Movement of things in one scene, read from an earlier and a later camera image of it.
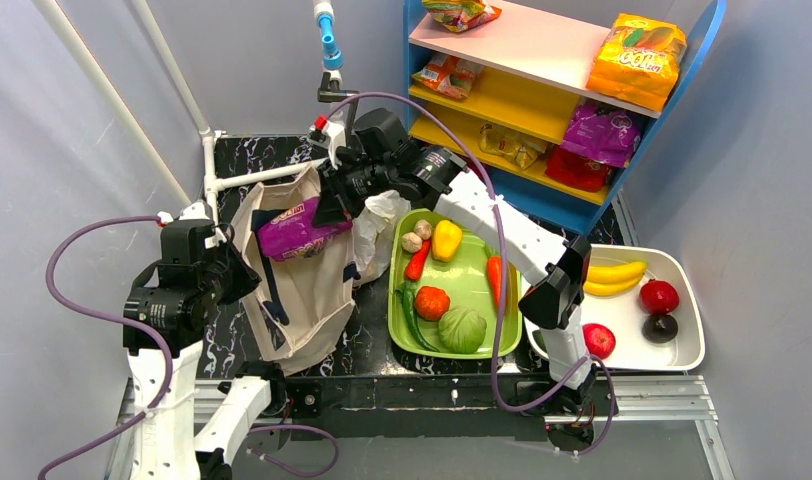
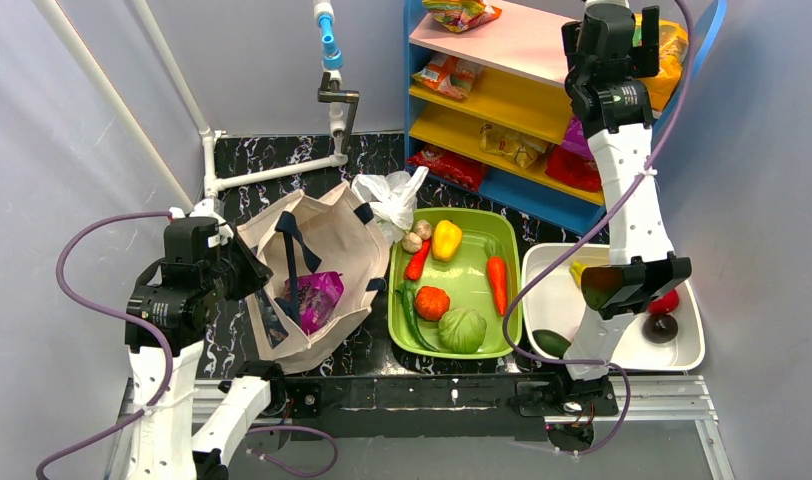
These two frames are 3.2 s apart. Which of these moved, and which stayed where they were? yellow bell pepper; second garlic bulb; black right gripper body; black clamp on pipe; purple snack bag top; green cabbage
Moved: black right gripper body; purple snack bag top
Stayed: yellow bell pepper; black clamp on pipe; green cabbage; second garlic bulb
